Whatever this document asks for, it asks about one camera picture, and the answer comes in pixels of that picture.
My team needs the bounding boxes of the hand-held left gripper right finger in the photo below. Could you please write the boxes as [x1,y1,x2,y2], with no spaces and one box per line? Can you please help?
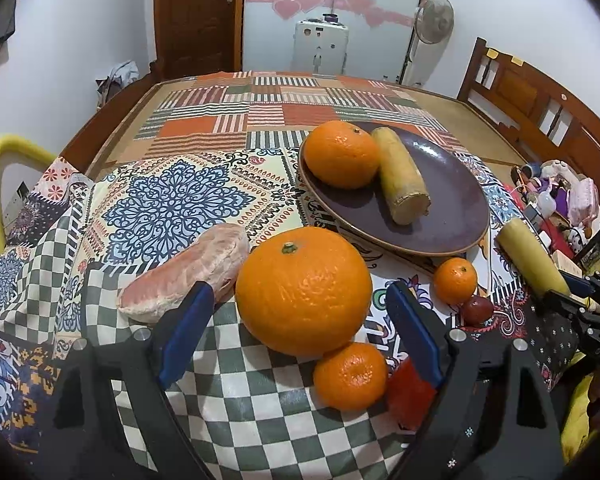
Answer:
[385,280,566,480]

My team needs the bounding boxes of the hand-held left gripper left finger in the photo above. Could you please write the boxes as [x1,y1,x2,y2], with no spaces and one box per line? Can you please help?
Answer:
[50,280,216,480]

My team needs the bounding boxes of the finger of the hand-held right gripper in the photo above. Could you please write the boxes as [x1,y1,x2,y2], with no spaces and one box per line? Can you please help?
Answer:
[540,290,600,333]
[560,269,600,313]

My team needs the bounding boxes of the peeled pink pomelo segment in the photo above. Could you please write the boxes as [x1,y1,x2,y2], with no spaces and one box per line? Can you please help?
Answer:
[117,223,251,323]

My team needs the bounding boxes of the yellow banana piece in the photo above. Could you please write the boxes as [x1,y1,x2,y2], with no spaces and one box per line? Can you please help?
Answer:
[371,127,432,225]
[495,217,573,297]

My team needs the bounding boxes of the small orange mandarin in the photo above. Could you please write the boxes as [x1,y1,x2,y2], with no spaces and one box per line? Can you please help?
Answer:
[313,342,388,412]
[433,257,478,305]

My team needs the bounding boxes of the dark red plum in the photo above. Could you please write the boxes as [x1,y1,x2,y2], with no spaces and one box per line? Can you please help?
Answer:
[461,296,494,325]

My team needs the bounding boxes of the red apple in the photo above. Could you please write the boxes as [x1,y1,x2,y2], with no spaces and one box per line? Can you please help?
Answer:
[385,358,438,431]

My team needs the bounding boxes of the large orange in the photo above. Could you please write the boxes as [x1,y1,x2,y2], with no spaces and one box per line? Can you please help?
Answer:
[235,226,373,357]

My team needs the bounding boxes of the dark brown oval plate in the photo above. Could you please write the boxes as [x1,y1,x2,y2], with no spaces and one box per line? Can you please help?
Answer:
[298,121,491,257]

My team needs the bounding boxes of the yellow cloth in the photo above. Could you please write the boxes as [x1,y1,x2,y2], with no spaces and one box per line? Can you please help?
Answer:
[560,372,600,463]

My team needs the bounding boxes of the pink pouch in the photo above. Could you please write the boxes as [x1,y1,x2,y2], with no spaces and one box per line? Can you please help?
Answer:
[569,178,600,223]

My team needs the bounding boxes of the pile of toys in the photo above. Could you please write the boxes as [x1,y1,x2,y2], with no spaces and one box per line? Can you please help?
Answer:
[510,160,600,261]

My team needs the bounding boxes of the patterned patchwork tablecloth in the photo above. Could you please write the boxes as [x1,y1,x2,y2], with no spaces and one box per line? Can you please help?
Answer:
[0,147,581,480]

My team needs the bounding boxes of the medium orange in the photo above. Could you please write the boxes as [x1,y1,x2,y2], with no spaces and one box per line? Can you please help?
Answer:
[304,120,382,190]

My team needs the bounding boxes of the wooden bed headboard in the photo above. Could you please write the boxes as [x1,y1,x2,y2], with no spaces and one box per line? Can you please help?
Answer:
[457,37,600,211]

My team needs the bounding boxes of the woven bamboo bed mat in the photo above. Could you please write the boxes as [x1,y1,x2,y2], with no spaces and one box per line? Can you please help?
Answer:
[87,77,526,181]

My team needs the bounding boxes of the striped patchwork blanket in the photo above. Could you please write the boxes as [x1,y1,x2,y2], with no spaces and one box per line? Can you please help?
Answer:
[132,71,468,161]

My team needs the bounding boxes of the yellow foam tube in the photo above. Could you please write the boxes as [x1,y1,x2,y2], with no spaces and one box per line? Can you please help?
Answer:
[0,133,58,253]

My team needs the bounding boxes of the clothes heap on floor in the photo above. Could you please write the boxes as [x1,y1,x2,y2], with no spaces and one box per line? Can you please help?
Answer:
[96,60,140,108]

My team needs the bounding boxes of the white small cabinet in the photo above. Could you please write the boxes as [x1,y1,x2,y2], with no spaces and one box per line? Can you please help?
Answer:
[291,19,352,77]

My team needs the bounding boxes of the white standing fan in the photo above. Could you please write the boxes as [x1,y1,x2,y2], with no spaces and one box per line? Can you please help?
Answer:
[400,0,455,86]

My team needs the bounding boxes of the frosted sliding wardrobe doors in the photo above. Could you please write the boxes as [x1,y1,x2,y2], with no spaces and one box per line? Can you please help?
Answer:
[242,0,433,86]

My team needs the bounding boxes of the brown wooden door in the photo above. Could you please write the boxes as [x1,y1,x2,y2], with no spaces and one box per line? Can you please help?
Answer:
[152,0,246,81]

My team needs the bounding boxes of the wall socket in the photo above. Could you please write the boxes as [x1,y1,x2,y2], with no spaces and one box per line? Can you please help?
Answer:
[2,182,30,221]

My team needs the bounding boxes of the wooden bed frame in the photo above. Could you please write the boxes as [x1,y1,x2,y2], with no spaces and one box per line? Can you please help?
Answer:
[60,72,156,176]

